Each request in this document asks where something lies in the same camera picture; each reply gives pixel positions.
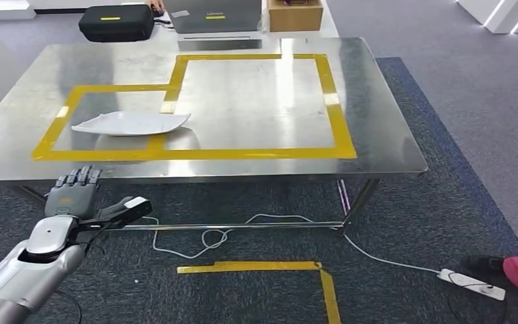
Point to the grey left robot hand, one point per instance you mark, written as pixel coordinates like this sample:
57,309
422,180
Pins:
71,199

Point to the white curved trim part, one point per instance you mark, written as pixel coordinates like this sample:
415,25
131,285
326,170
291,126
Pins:
129,124

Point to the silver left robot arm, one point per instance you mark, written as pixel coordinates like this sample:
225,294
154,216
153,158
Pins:
31,264

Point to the stainless steel workbench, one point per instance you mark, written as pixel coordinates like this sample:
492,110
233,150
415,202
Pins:
250,103

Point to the black carry case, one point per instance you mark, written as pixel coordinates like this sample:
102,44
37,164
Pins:
116,24

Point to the white low block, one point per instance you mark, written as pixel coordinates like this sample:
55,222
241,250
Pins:
4,10

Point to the person's hand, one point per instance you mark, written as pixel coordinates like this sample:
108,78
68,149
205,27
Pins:
156,4

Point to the grey open laptop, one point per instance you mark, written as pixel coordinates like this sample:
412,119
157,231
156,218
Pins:
214,18

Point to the brown cardboard box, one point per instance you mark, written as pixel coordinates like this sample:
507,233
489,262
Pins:
294,18

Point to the white power strip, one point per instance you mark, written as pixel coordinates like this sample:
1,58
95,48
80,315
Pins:
471,284

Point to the white angular wall block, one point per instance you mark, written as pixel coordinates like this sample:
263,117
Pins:
500,15

